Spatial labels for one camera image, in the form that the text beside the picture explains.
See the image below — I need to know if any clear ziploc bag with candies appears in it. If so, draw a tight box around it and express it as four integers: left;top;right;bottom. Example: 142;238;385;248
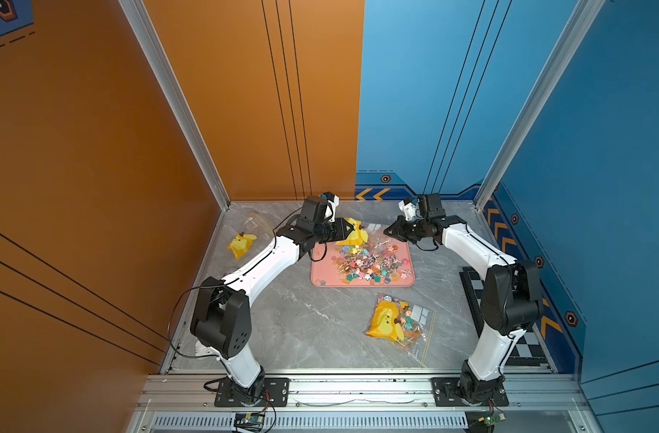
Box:
227;211;275;261

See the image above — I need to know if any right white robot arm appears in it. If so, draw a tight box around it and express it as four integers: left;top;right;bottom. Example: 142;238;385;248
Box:
384;193;544;405

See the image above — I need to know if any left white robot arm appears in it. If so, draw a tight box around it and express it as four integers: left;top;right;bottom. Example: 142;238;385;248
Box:
190;192;354;405

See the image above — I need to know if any pink plastic tray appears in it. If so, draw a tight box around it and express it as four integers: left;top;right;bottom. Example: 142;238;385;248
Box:
311;242;415;288

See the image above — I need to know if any black white checkerboard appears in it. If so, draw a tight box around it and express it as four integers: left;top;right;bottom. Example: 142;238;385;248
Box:
459;267;551;368

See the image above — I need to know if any right green circuit board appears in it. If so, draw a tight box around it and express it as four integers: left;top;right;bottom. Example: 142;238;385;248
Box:
464;412;506;433

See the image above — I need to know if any green circuit board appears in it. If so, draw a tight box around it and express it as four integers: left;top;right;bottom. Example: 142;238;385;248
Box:
233;412;266;433
464;412;506;433

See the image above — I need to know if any left green circuit board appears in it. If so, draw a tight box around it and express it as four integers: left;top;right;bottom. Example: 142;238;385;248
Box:
233;412;266;433

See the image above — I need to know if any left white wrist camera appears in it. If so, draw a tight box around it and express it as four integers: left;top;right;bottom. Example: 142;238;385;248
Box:
320;191;340;222

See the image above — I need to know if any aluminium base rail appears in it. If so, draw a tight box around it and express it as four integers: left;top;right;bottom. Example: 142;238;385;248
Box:
127;369;602;432

